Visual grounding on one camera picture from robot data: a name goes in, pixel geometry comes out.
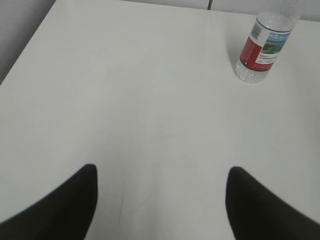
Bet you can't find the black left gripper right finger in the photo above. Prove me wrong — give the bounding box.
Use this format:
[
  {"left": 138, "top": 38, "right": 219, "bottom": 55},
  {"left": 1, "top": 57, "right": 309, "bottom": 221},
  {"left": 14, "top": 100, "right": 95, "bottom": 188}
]
[{"left": 225, "top": 166, "right": 320, "bottom": 240}]

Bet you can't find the clear plastic water bottle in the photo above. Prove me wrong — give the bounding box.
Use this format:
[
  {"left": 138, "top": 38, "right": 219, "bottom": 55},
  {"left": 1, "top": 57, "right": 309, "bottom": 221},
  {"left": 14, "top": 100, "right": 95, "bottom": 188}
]
[{"left": 234, "top": 12, "right": 298, "bottom": 83}]

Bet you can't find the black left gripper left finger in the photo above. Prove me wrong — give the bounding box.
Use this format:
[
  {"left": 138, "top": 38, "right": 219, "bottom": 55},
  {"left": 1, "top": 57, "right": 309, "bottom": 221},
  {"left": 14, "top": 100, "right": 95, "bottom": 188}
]
[{"left": 0, "top": 164, "right": 98, "bottom": 240}]

